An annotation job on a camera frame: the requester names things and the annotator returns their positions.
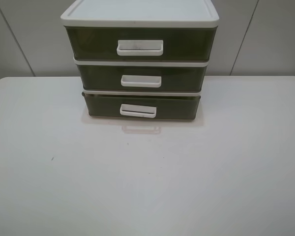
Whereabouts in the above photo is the dark translucent bottom drawer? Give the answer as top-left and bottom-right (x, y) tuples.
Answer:
(82, 92), (201, 120)

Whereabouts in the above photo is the dark translucent middle drawer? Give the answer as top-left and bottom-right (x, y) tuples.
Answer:
(77, 65), (206, 92)

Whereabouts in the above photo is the white plastic drawer cabinet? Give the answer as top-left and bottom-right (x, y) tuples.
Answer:
(60, 0), (220, 97)

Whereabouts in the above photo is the dark translucent drawer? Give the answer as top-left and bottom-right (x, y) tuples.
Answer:
(65, 27), (216, 62)
(82, 92), (201, 120)
(77, 65), (206, 92)

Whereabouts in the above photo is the dark translucent top drawer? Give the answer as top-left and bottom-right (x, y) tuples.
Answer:
(65, 27), (216, 62)

